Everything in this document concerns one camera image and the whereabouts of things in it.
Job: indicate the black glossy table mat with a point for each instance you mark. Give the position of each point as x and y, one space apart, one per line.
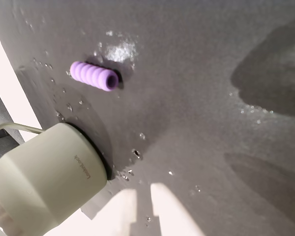
186 98

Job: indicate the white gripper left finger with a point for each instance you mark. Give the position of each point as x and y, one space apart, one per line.
120 216

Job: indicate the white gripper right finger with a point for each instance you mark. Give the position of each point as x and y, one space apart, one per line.
167 214

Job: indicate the purple ribbed pen grip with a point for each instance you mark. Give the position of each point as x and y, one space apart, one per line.
93 75

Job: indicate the pale green steel mug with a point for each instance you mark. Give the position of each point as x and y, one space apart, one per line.
46 172

